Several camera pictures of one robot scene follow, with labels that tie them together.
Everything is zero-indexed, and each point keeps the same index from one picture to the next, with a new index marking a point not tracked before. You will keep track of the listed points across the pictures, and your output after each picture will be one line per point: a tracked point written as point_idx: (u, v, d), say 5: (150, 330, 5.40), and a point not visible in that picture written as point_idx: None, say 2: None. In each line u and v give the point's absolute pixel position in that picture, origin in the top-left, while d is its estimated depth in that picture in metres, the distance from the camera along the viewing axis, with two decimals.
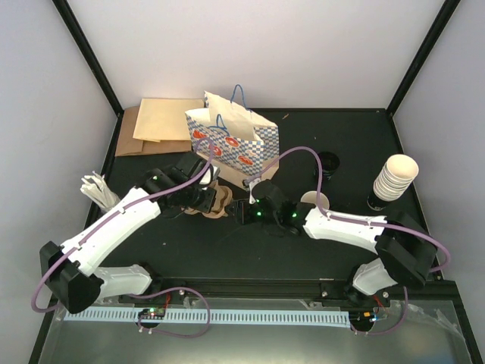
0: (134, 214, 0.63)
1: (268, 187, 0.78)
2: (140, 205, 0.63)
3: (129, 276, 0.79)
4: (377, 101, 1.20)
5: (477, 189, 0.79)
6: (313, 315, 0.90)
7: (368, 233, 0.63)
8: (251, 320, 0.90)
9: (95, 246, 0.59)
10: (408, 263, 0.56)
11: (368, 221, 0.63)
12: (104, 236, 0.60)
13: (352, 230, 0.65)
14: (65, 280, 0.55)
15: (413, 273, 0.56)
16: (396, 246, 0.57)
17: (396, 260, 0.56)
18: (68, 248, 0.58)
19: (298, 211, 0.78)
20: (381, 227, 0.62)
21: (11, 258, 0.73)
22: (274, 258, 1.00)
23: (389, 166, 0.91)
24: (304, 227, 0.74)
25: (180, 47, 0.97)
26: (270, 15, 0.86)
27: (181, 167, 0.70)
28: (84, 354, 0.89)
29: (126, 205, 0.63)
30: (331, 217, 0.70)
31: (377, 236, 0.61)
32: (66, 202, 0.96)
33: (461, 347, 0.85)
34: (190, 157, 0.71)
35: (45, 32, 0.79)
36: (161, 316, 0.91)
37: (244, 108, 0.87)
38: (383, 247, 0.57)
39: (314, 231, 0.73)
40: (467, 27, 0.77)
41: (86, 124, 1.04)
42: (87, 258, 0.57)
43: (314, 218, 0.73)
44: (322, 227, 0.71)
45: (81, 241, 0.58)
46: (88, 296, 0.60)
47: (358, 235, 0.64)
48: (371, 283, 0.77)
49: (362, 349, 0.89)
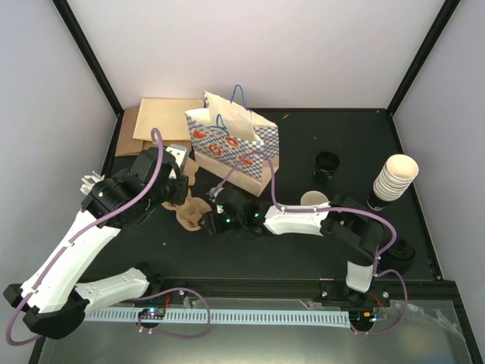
0: (84, 243, 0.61)
1: (229, 192, 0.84)
2: (87, 234, 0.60)
3: (123, 286, 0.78)
4: (378, 100, 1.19)
5: (476, 191, 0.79)
6: (313, 315, 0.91)
7: (314, 220, 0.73)
8: (251, 320, 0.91)
9: (49, 286, 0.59)
10: (353, 241, 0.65)
11: (314, 208, 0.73)
12: (57, 274, 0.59)
13: (303, 219, 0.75)
14: (30, 324, 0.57)
15: (358, 249, 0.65)
16: (340, 227, 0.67)
17: (341, 238, 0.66)
18: (26, 292, 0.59)
19: (260, 211, 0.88)
20: (325, 212, 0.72)
21: (12, 258, 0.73)
22: (274, 258, 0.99)
23: (389, 166, 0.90)
24: (266, 224, 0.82)
25: (181, 47, 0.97)
26: (270, 15, 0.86)
27: (135, 171, 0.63)
28: (84, 355, 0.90)
29: (72, 236, 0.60)
30: (285, 211, 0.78)
31: (323, 220, 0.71)
32: (67, 204, 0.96)
33: (461, 347, 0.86)
34: (142, 158, 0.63)
35: (45, 32, 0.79)
36: (161, 316, 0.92)
37: (244, 108, 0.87)
38: (328, 229, 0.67)
39: (274, 227, 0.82)
40: (468, 26, 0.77)
41: (86, 124, 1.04)
42: (46, 299, 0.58)
43: (270, 214, 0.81)
44: (279, 221, 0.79)
45: (35, 286, 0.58)
46: (66, 324, 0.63)
47: (308, 221, 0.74)
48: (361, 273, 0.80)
49: (361, 349, 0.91)
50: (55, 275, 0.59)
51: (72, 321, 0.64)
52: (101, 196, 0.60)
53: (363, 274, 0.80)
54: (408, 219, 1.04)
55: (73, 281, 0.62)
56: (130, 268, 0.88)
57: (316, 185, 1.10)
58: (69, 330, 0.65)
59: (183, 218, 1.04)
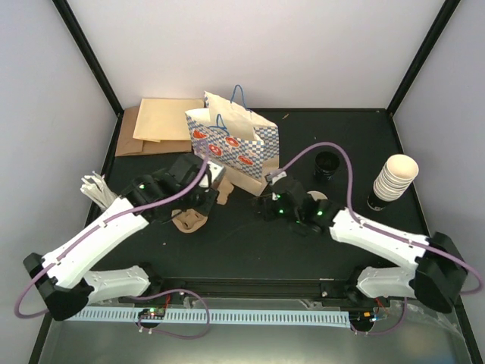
0: (116, 227, 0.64)
1: (289, 183, 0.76)
2: (122, 219, 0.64)
3: (124, 280, 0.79)
4: (378, 100, 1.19)
5: (477, 191, 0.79)
6: (313, 315, 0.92)
7: (405, 251, 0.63)
8: (251, 320, 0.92)
9: (73, 261, 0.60)
10: (444, 290, 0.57)
11: (410, 240, 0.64)
12: (83, 251, 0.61)
13: (389, 246, 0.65)
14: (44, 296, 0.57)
15: (445, 299, 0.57)
16: (436, 271, 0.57)
17: (434, 283, 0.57)
18: (48, 263, 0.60)
19: (324, 209, 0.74)
20: (421, 249, 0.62)
21: (12, 258, 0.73)
22: (274, 259, 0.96)
23: (389, 166, 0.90)
24: (330, 229, 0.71)
25: (180, 47, 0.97)
26: (270, 14, 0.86)
27: (173, 172, 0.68)
28: (84, 354, 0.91)
29: (107, 218, 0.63)
30: (364, 225, 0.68)
31: (418, 258, 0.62)
32: (67, 204, 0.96)
33: (461, 347, 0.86)
34: (183, 161, 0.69)
35: (45, 32, 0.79)
36: (161, 317, 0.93)
37: (244, 108, 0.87)
38: (423, 270, 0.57)
39: (339, 235, 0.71)
40: (468, 27, 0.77)
41: (86, 124, 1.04)
42: (66, 273, 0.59)
43: (344, 222, 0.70)
44: (352, 233, 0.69)
45: (60, 257, 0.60)
46: (71, 307, 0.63)
47: (396, 252, 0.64)
48: (377, 289, 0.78)
49: (361, 349, 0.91)
50: (82, 252, 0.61)
51: (76, 306, 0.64)
52: (141, 188, 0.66)
53: (378, 290, 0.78)
54: (408, 219, 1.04)
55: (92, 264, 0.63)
56: (132, 267, 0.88)
57: (316, 185, 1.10)
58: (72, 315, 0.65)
59: (178, 218, 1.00)
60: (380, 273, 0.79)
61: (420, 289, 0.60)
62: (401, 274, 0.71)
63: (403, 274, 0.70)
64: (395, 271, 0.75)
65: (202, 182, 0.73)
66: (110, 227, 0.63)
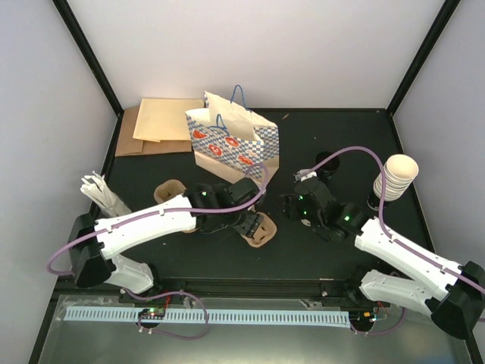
0: (170, 221, 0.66)
1: (314, 184, 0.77)
2: (179, 214, 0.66)
3: (137, 273, 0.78)
4: (378, 100, 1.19)
5: (476, 191, 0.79)
6: (313, 315, 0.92)
7: (435, 276, 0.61)
8: (251, 320, 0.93)
9: (123, 234, 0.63)
10: (468, 321, 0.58)
11: (443, 266, 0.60)
12: (135, 229, 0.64)
13: (420, 266, 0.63)
14: (85, 257, 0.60)
15: (468, 328, 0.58)
16: (466, 302, 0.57)
17: (461, 314, 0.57)
18: (101, 227, 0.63)
19: (352, 214, 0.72)
20: (454, 277, 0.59)
21: (13, 258, 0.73)
22: (274, 259, 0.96)
23: (388, 166, 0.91)
24: (357, 237, 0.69)
25: (180, 47, 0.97)
26: (270, 14, 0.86)
27: (232, 189, 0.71)
28: (85, 354, 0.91)
29: (167, 208, 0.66)
30: (395, 240, 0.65)
31: (449, 285, 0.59)
32: (67, 204, 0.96)
33: (462, 348, 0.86)
34: (245, 183, 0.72)
35: (45, 33, 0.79)
36: (161, 317, 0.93)
37: (244, 108, 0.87)
38: (454, 300, 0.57)
39: (364, 244, 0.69)
40: (468, 28, 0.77)
41: (86, 124, 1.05)
42: (111, 242, 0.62)
43: (373, 233, 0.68)
44: (380, 246, 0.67)
45: (114, 226, 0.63)
46: (96, 278, 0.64)
47: (426, 275, 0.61)
48: (384, 294, 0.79)
49: (361, 349, 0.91)
50: (133, 229, 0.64)
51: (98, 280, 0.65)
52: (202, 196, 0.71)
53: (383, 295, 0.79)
54: (408, 219, 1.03)
55: (135, 244, 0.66)
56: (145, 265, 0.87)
57: None
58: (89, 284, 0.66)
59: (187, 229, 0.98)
60: (389, 280, 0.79)
61: (440, 313, 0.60)
62: (416, 290, 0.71)
63: (417, 290, 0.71)
64: (408, 283, 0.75)
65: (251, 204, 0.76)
66: (166, 217, 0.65)
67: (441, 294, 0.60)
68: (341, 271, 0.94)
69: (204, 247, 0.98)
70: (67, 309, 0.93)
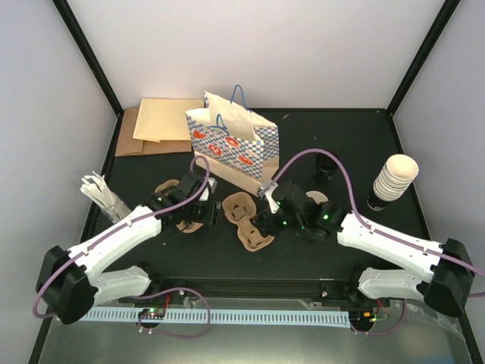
0: (139, 227, 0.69)
1: (289, 188, 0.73)
2: (145, 221, 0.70)
3: (127, 280, 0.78)
4: (378, 100, 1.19)
5: (477, 192, 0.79)
6: (313, 315, 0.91)
7: (419, 258, 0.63)
8: (251, 320, 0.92)
9: (101, 252, 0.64)
10: (458, 297, 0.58)
11: (424, 248, 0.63)
12: (109, 246, 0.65)
13: (403, 252, 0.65)
14: (70, 282, 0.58)
15: (460, 305, 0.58)
16: (452, 280, 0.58)
17: (449, 292, 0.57)
18: (76, 252, 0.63)
19: (331, 213, 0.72)
20: (437, 257, 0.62)
21: (13, 258, 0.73)
22: (274, 258, 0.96)
23: (389, 166, 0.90)
24: (339, 234, 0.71)
25: (180, 47, 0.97)
26: (270, 15, 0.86)
27: (179, 187, 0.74)
28: (85, 354, 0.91)
29: (134, 218, 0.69)
30: (375, 230, 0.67)
31: (433, 265, 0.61)
32: (68, 204, 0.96)
33: (462, 348, 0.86)
34: (187, 178, 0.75)
35: (45, 34, 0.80)
36: (161, 317, 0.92)
37: (244, 108, 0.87)
38: (440, 280, 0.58)
39: (346, 240, 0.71)
40: (468, 28, 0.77)
41: (87, 124, 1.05)
42: (92, 264, 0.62)
43: (353, 227, 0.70)
44: (363, 238, 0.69)
45: (89, 247, 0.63)
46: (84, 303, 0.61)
47: (410, 259, 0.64)
48: (381, 290, 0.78)
49: (361, 349, 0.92)
50: (108, 246, 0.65)
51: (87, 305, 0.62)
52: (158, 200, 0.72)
53: (380, 291, 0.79)
54: (408, 219, 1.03)
55: (111, 259, 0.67)
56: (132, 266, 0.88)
57: (317, 185, 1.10)
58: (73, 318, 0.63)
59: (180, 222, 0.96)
60: (383, 275, 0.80)
61: (431, 296, 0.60)
62: (406, 277, 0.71)
63: (408, 277, 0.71)
64: (398, 274, 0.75)
65: (202, 196, 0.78)
66: (134, 226, 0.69)
67: (428, 276, 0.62)
68: (341, 271, 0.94)
69: (204, 247, 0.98)
70: None
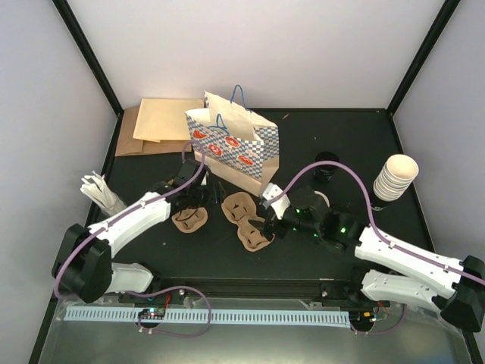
0: (152, 209, 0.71)
1: (311, 197, 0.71)
2: (158, 203, 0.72)
3: (133, 271, 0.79)
4: (378, 100, 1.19)
5: (477, 192, 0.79)
6: (313, 315, 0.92)
7: (440, 276, 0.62)
8: (251, 320, 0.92)
9: (120, 229, 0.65)
10: (479, 315, 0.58)
11: (445, 265, 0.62)
12: (127, 224, 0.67)
13: (423, 268, 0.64)
14: (93, 254, 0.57)
15: (480, 323, 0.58)
16: (474, 297, 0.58)
17: (472, 310, 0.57)
18: (96, 228, 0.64)
19: (348, 226, 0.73)
20: (458, 274, 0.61)
21: (12, 258, 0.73)
22: (274, 258, 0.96)
23: (389, 166, 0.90)
24: (357, 249, 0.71)
25: (179, 47, 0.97)
26: (270, 14, 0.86)
27: (182, 175, 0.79)
28: (85, 354, 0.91)
29: (147, 201, 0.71)
30: (395, 246, 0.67)
31: (455, 283, 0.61)
32: (67, 204, 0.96)
33: (461, 347, 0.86)
34: (186, 165, 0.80)
35: (45, 32, 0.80)
36: (161, 316, 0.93)
37: (244, 108, 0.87)
38: (463, 299, 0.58)
39: (364, 254, 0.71)
40: (468, 28, 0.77)
41: (86, 124, 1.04)
42: (114, 237, 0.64)
43: (372, 243, 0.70)
44: (381, 253, 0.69)
45: (108, 224, 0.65)
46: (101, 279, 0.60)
47: (430, 276, 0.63)
48: (387, 294, 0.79)
49: (361, 349, 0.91)
50: (126, 224, 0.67)
51: (102, 282, 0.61)
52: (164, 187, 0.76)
53: (386, 296, 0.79)
54: (408, 219, 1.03)
55: (127, 238, 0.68)
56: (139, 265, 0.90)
57: (316, 185, 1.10)
58: (92, 296, 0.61)
59: (177, 218, 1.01)
60: (390, 280, 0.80)
61: (451, 312, 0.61)
62: (420, 288, 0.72)
63: (420, 288, 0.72)
64: (409, 281, 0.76)
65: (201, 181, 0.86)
66: (148, 208, 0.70)
67: (448, 293, 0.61)
68: (341, 271, 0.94)
69: (204, 247, 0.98)
70: (67, 309, 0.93)
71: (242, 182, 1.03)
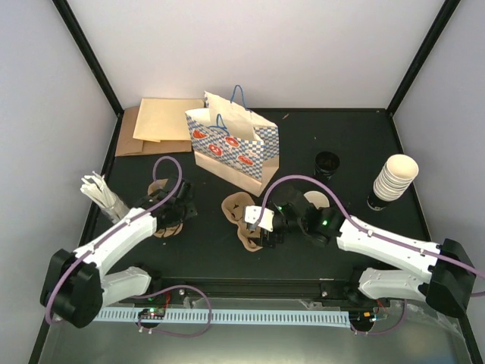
0: (138, 226, 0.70)
1: (291, 193, 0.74)
2: (143, 219, 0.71)
3: (126, 278, 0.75)
4: (378, 100, 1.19)
5: (476, 192, 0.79)
6: (313, 315, 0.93)
7: (417, 260, 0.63)
8: (251, 320, 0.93)
9: (107, 249, 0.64)
10: (460, 298, 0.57)
11: (421, 249, 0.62)
12: (113, 243, 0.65)
13: (401, 254, 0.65)
14: (82, 280, 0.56)
15: (461, 306, 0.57)
16: (449, 279, 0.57)
17: (448, 292, 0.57)
18: (82, 252, 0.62)
19: (329, 218, 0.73)
20: (434, 258, 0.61)
21: (13, 259, 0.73)
22: (275, 259, 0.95)
23: (389, 166, 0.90)
24: (338, 240, 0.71)
25: (179, 47, 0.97)
26: (270, 15, 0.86)
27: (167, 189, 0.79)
28: (86, 353, 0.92)
29: (132, 217, 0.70)
30: (373, 233, 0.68)
31: (431, 266, 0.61)
32: (68, 205, 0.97)
33: (462, 348, 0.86)
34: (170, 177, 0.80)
35: (46, 34, 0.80)
36: (161, 316, 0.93)
37: (244, 108, 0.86)
38: (438, 280, 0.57)
39: (346, 244, 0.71)
40: (468, 28, 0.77)
41: (87, 124, 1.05)
42: (100, 259, 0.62)
43: (352, 233, 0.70)
44: (361, 242, 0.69)
45: (95, 246, 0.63)
46: (92, 301, 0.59)
47: (408, 261, 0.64)
48: (382, 290, 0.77)
49: (361, 349, 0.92)
50: (112, 244, 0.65)
51: (93, 305, 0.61)
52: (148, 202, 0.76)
53: (381, 290, 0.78)
54: (408, 219, 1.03)
55: (114, 260, 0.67)
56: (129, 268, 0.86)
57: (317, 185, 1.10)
58: (83, 321, 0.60)
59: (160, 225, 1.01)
60: (383, 275, 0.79)
61: (431, 296, 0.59)
62: (408, 279, 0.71)
63: (409, 279, 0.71)
64: (399, 274, 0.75)
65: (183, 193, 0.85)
66: (133, 224, 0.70)
67: (427, 277, 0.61)
68: (344, 271, 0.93)
69: (204, 247, 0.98)
70: None
71: (243, 182, 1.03)
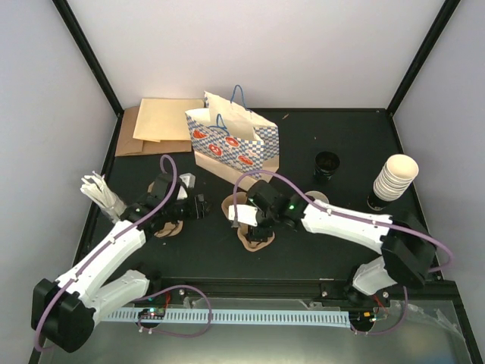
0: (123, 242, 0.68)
1: (258, 184, 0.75)
2: (129, 234, 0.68)
3: (121, 289, 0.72)
4: (378, 100, 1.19)
5: (476, 192, 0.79)
6: (313, 315, 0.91)
7: (371, 232, 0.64)
8: (251, 320, 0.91)
9: (90, 275, 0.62)
10: (412, 265, 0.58)
11: (373, 220, 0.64)
12: (97, 265, 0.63)
13: (355, 227, 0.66)
14: (67, 311, 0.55)
15: (414, 273, 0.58)
16: (400, 246, 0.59)
17: (398, 258, 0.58)
18: (64, 281, 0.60)
19: (295, 202, 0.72)
20: (386, 227, 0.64)
21: (13, 259, 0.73)
22: (274, 259, 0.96)
23: (389, 166, 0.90)
24: (303, 221, 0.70)
25: (179, 47, 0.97)
26: (270, 16, 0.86)
27: (155, 193, 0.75)
28: (86, 354, 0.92)
29: (117, 234, 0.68)
30: (332, 212, 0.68)
31: (383, 236, 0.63)
32: (68, 205, 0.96)
33: (461, 347, 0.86)
34: (160, 181, 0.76)
35: (46, 33, 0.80)
36: (161, 316, 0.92)
37: (244, 108, 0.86)
38: (389, 248, 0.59)
39: (311, 227, 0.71)
40: (468, 29, 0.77)
41: (87, 123, 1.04)
42: (84, 288, 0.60)
43: (314, 213, 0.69)
44: (323, 221, 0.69)
45: (77, 273, 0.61)
46: (82, 327, 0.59)
47: (363, 233, 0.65)
48: (370, 283, 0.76)
49: (361, 348, 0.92)
50: (96, 267, 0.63)
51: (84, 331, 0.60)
52: (137, 211, 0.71)
53: (371, 283, 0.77)
54: None
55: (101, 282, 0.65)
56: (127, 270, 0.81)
57: (316, 185, 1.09)
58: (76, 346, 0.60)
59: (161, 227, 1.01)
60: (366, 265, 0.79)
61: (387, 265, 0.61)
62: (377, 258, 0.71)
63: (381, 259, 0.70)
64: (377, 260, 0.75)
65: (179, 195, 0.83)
66: (117, 243, 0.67)
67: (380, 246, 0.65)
68: (343, 272, 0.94)
69: (204, 247, 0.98)
70: None
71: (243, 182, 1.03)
